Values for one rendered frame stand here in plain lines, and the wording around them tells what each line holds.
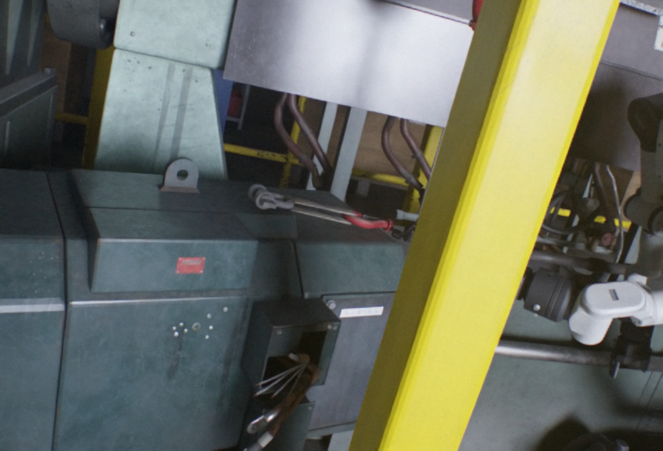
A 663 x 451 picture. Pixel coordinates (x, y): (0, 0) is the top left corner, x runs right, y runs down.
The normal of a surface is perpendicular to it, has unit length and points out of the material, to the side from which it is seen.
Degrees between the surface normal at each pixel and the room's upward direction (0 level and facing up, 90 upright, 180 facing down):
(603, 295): 37
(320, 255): 45
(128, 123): 90
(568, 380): 90
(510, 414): 90
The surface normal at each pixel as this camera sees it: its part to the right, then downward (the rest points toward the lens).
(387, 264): 0.52, -0.40
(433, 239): -0.95, -0.17
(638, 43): 0.24, 0.13
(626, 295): -0.10, -0.66
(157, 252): 0.50, 0.36
